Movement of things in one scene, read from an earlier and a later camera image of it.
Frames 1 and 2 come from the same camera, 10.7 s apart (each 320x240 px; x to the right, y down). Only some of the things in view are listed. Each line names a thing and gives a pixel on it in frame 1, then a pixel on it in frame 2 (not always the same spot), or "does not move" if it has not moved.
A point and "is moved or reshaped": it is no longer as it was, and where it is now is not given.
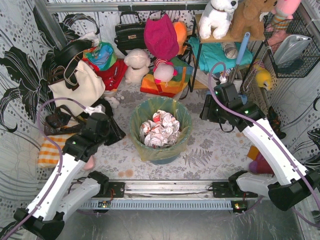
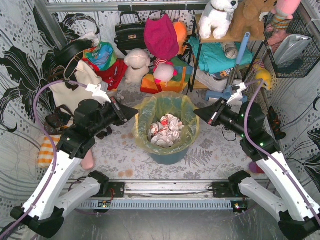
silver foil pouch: (290, 49) does not move
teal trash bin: (160, 155) is moved or reshaped
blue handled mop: (241, 53) does not move
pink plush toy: (277, 29) does not move
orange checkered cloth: (49, 156) does not move
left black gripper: (115, 130) to (119, 110)
